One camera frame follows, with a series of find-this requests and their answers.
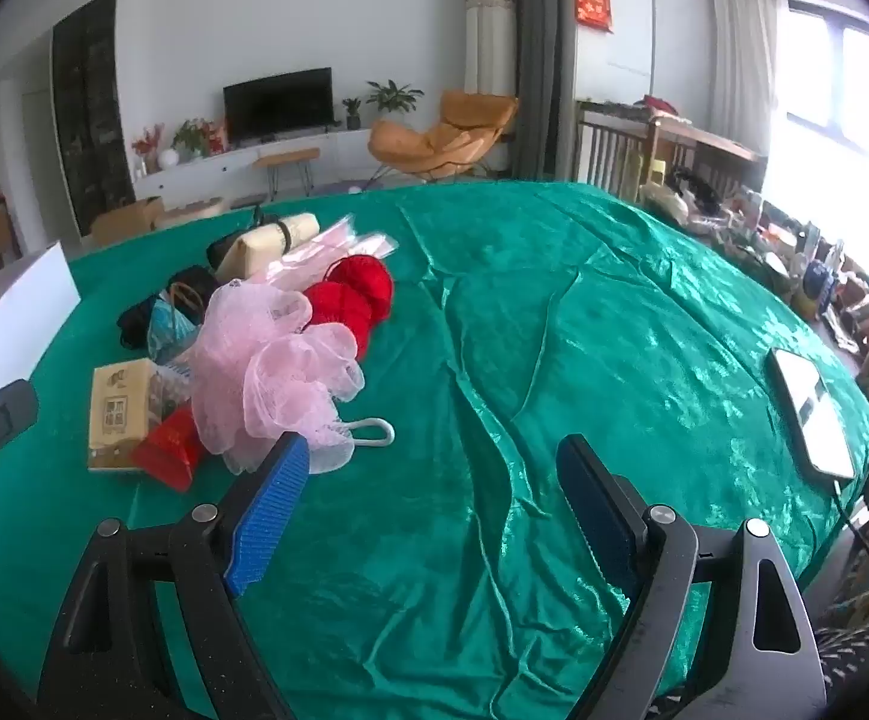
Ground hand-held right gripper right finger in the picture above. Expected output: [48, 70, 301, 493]
[556, 433, 829, 720]

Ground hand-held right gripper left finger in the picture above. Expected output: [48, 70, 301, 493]
[37, 433, 311, 720]

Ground white cardboard box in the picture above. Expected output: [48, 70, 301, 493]
[0, 240, 82, 391]

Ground beige tissue pack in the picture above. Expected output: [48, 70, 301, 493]
[88, 358, 181, 475]

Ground red packet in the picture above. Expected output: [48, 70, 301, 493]
[130, 401, 203, 492]

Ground pink mesh bath loofah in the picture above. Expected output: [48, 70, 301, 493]
[193, 279, 396, 475]

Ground black cloth bundle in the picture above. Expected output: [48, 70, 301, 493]
[118, 264, 218, 350]

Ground teal pouch with brown cord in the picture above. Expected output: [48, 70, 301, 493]
[148, 283, 206, 365]

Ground red yarn ball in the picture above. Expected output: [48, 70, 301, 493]
[327, 255, 395, 327]
[300, 281, 375, 361]

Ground pink plastic packet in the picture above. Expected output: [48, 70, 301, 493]
[254, 216, 398, 293]

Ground cream cloth with black strap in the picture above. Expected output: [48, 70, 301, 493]
[205, 206, 321, 280]

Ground green satin tablecloth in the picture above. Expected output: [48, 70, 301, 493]
[0, 178, 869, 720]

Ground brown cardboard box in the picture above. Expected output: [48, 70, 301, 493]
[91, 196, 166, 245]

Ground white tablet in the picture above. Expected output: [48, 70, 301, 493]
[770, 347, 857, 482]

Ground beige oval board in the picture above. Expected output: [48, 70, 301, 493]
[157, 195, 225, 230]

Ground black display cabinet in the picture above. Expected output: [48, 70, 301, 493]
[52, 0, 137, 237]

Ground red flowers in vase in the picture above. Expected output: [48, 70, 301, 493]
[132, 124, 166, 177]

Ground clutter of household things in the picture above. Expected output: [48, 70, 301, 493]
[640, 161, 869, 443]

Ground white television cabinet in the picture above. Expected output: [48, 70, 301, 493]
[133, 126, 390, 203]

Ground leafy green plant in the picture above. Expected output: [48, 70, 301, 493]
[172, 118, 214, 162]

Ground wooden railed bench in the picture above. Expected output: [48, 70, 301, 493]
[575, 99, 769, 203]

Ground wooden bench with metal legs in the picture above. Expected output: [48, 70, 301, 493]
[254, 147, 321, 196]

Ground orange lounge chair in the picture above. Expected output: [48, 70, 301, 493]
[366, 88, 520, 185]

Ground black television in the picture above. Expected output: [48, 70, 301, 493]
[222, 67, 334, 143]

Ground large green potted plant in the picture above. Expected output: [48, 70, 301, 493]
[365, 79, 426, 117]

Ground grey curtain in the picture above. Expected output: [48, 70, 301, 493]
[495, 0, 578, 181]

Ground covered standing air conditioner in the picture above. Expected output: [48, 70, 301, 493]
[464, 0, 518, 98]

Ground white curtain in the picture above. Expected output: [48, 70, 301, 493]
[708, 0, 791, 158]

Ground window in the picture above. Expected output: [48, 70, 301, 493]
[779, 0, 869, 293]

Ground black cable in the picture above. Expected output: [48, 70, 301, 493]
[831, 476, 869, 616]

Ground red wall hanging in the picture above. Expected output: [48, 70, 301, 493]
[573, 0, 615, 35]

